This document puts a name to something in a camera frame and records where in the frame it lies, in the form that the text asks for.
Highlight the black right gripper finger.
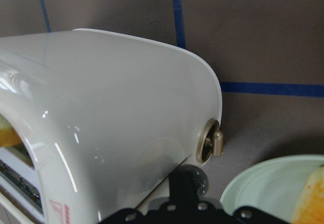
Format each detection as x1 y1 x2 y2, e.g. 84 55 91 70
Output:
168 165 209 204

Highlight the light green plate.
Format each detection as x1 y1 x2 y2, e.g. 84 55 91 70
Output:
220 155 323 222

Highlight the white two-slot toaster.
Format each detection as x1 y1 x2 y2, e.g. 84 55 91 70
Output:
1 29 222 223

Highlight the orange bread on plate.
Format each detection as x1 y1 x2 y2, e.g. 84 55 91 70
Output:
291 166 323 224

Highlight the bread slice in toaster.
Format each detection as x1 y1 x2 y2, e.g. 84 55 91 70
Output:
1 115 22 147

